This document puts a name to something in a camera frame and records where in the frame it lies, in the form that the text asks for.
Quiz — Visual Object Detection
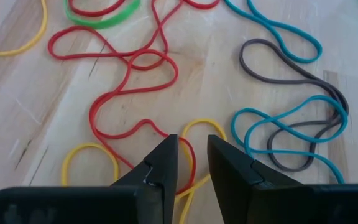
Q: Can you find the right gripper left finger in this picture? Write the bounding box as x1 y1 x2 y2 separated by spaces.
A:
112 134 180 224

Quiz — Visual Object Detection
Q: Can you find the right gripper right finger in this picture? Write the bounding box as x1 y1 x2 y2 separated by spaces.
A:
206 134 306 224

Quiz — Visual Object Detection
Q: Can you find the dark grey rubber band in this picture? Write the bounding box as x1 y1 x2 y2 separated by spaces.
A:
239 38 350 172

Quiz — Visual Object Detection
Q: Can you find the long yellow rubber band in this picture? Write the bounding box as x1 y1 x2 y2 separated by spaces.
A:
0 0 48 57

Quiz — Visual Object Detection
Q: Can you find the teal rubber band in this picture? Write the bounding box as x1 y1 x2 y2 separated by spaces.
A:
230 95 350 185
223 0 323 65

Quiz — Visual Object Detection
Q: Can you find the red rubber band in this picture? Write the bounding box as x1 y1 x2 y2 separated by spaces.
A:
47 0 221 72
88 49 198 196
68 0 127 18

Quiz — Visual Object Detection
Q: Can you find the wide green rubber band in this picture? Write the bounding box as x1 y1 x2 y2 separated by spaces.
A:
63 0 142 30

